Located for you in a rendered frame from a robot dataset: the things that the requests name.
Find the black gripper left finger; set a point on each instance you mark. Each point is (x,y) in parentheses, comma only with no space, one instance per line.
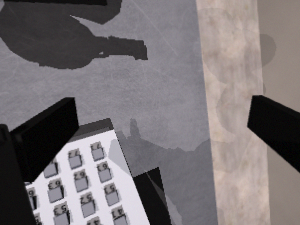
(35,143)

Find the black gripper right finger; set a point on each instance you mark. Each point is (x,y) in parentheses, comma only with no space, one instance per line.
(278,126)

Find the grey box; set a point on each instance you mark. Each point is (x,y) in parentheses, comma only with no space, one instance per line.
(87,183)

